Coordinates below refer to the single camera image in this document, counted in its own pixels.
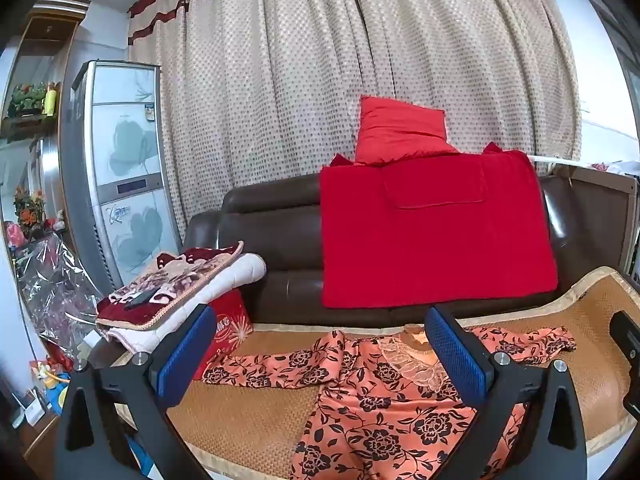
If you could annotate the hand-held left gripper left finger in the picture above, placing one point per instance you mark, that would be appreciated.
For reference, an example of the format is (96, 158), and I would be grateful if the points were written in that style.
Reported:
(186, 355)

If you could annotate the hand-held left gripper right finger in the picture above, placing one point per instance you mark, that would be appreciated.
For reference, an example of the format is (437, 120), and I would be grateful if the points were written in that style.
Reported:
(457, 355)

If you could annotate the orange floral blouse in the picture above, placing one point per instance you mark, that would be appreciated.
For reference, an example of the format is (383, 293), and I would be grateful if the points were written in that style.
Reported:
(380, 425)

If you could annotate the black remote control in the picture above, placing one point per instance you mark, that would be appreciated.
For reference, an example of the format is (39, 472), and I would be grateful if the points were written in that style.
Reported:
(142, 300)

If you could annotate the maroon floral folded blanket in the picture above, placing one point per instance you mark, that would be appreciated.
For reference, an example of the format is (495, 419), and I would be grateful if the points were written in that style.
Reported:
(170, 280)

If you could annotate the woven bamboo mat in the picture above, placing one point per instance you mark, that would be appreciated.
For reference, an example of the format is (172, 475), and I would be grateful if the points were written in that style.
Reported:
(250, 425)

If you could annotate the white folded quilt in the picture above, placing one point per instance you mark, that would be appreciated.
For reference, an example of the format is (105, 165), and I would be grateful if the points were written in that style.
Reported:
(245, 267)

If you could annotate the red blanket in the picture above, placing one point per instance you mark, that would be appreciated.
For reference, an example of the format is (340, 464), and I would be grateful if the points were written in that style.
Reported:
(430, 240)

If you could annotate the colourful toy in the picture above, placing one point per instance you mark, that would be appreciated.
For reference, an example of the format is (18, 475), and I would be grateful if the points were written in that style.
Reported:
(50, 375)

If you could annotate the brown framed board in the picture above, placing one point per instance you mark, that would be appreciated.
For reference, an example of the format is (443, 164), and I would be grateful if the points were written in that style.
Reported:
(600, 215)

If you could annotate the clear plastic sheet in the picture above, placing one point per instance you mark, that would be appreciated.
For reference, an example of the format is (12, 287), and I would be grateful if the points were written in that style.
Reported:
(55, 295)

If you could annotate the brown leather sofa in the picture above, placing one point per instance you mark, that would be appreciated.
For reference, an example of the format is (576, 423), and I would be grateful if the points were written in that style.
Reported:
(280, 240)

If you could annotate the silver floral refrigerator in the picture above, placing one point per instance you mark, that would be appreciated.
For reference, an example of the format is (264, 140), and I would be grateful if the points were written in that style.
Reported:
(130, 160)

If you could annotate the artificial orange flowers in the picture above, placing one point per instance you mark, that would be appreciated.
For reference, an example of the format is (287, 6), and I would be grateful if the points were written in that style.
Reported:
(29, 212)

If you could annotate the red pillow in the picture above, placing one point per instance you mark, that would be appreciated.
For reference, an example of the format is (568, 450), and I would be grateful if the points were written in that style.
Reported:
(400, 130)

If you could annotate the beige dotted curtain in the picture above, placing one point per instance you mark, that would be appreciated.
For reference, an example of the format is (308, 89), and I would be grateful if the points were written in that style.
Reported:
(280, 85)

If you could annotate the yellow bottle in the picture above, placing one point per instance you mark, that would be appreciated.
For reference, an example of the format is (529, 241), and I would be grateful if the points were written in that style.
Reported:
(50, 101)

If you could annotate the green plant ornament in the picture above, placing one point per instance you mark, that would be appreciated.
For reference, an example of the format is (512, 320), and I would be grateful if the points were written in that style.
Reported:
(27, 97)

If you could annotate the wooden display cabinet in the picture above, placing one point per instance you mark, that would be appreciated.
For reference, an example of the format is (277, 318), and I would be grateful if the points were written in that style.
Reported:
(45, 25)

